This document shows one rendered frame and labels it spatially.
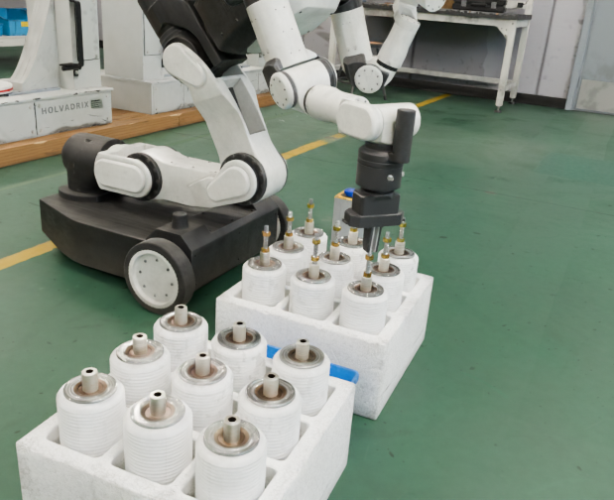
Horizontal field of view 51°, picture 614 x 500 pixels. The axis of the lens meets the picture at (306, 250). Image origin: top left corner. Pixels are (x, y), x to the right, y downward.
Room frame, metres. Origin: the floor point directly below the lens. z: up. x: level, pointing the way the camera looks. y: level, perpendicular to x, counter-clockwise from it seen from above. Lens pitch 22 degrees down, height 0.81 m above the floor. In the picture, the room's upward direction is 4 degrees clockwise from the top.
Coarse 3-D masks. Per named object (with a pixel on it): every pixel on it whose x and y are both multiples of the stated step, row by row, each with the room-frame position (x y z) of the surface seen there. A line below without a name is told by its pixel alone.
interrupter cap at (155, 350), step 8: (128, 344) 0.91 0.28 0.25; (152, 344) 0.92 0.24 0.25; (160, 344) 0.92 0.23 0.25; (120, 352) 0.89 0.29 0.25; (128, 352) 0.89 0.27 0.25; (152, 352) 0.90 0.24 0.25; (160, 352) 0.90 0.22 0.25; (120, 360) 0.87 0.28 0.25; (128, 360) 0.87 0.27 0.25; (136, 360) 0.87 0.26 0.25; (144, 360) 0.87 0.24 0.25; (152, 360) 0.87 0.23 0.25
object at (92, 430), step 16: (64, 384) 0.80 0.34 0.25; (64, 400) 0.76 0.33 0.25; (112, 400) 0.77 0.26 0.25; (64, 416) 0.75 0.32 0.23; (80, 416) 0.74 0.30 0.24; (96, 416) 0.75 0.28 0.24; (112, 416) 0.76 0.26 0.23; (64, 432) 0.75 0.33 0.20; (80, 432) 0.74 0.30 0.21; (96, 432) 0.75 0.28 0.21; (112, 432) 0.76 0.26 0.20; (80, 448) 0.74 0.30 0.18; (96, 448) 0.75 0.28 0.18
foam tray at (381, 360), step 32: (288, 288) 1.33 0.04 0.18; (416, 288) 1.38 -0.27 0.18; (224, 320) 1.25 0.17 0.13; (256, 320) 1.22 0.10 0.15; (288, 320) 1.19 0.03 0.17; (320, 320) 1.19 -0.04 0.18; (416, 320) 1.34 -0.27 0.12; (352, 352) 1.13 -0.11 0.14; (384, 352) 1.11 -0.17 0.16; (384, 384) 1.13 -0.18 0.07
